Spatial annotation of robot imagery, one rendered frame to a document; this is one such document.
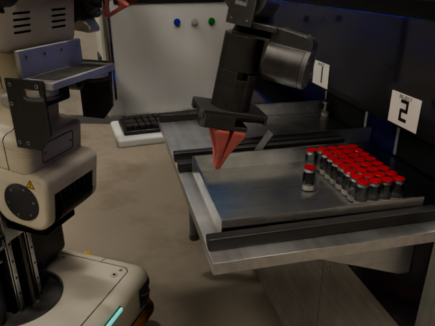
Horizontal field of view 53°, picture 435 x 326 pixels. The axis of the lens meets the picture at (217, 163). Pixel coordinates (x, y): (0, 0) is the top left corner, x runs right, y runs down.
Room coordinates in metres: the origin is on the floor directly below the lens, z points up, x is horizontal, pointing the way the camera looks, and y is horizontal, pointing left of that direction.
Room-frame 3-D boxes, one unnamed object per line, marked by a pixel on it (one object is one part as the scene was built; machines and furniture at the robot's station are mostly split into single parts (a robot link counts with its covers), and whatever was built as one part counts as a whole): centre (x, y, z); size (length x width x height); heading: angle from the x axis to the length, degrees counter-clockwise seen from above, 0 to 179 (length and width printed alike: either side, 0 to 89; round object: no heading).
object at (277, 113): (1.07, -0.17, 0.90); 0.34 x 0.26 x 0.04; 103
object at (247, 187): (0.71, -0.14, 0.90); 0.34 x 0.26 x 0.04; 103
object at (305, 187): (0.72, -0.17, 0.90); 0.02 x 0.02 x 0.04
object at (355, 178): (0.73, -0.23, 0.91); 0.18 x 0.02 x 0.05; 13
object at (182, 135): (0.89, -0.15, 0.87); 0.70 x 0.48 x 0.02; 13
